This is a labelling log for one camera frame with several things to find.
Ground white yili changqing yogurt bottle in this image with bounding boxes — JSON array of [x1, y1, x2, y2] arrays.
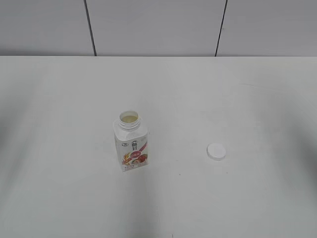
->
[[113, 111, 149, 172]]

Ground white round bottle cap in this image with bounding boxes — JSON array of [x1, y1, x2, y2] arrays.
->
[[207, 143, 226, 161]]

